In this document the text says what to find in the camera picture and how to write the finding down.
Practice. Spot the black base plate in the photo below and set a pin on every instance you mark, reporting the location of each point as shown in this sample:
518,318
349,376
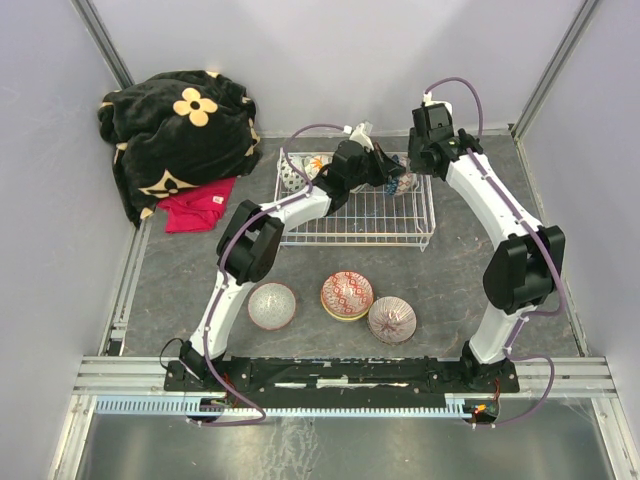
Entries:
332,384

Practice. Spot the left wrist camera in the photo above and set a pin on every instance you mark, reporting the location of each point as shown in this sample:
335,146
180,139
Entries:
360,134

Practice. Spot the grey geometric patterned bowl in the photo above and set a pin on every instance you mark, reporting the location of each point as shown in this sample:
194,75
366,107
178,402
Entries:
272,306

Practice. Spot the red cloth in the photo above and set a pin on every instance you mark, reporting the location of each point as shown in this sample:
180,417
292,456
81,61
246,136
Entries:
197,210

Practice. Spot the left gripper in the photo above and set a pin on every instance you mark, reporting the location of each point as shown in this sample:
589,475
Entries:
386,168

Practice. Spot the red patterned bowl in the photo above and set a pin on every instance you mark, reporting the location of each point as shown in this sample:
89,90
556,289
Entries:
290,175

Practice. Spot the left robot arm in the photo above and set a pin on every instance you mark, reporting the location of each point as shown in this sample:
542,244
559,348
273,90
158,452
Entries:
250,243

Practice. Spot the purple striped bowl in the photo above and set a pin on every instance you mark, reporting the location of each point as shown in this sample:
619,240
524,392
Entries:
392,320

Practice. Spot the white wire dish rack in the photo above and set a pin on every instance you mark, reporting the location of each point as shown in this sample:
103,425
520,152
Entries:
372,218

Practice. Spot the aluminium frame rail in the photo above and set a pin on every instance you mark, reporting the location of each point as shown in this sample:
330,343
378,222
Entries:
135,385

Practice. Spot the black floral fleece blanket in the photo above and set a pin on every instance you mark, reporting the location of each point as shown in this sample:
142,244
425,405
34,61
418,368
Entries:
177,131

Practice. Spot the multicolour bowl under blue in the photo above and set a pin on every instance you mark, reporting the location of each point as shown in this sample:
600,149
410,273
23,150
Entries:
347,296

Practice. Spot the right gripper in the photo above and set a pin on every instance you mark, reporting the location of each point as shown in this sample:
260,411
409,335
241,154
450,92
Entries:
414,164

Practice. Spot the blue triangle patterned bowl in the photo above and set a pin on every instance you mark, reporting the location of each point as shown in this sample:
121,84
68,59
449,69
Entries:
402,184

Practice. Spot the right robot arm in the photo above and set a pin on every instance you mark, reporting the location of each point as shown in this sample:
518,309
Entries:
527,261

